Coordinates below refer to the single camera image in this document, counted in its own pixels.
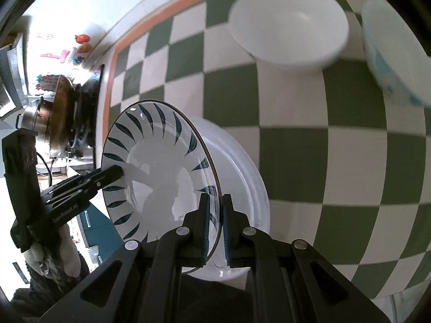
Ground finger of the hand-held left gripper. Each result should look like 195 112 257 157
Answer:
40 166 125 206

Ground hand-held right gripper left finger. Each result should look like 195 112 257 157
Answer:
39 193 211 323

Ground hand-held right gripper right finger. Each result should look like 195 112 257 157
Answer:
224 193 393 323

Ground plain white plate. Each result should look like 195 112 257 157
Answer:
182 116 270 281

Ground striped rim plate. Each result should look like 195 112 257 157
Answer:
101 101 223 275

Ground plain white bowl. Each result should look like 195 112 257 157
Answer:
228 0 350 75

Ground blue flower print bowl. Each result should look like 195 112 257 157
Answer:
360 0 431 106

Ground person's left forearm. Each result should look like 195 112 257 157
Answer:
5 266 90 320

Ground person's left hand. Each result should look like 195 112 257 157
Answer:
25 224 81 284

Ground blue base cabinet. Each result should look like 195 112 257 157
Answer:
76 205 119 264

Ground black gas stove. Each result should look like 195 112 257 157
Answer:
69 64 106 159

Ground stainless steel pot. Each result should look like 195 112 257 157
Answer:
17 97 52 132

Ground dark wok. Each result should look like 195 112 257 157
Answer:
50 74 81 159

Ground green white checkered tablecloth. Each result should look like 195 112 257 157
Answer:
103 0 431 301

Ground group of colourful wall stickers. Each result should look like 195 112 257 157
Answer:
34 34 93 98

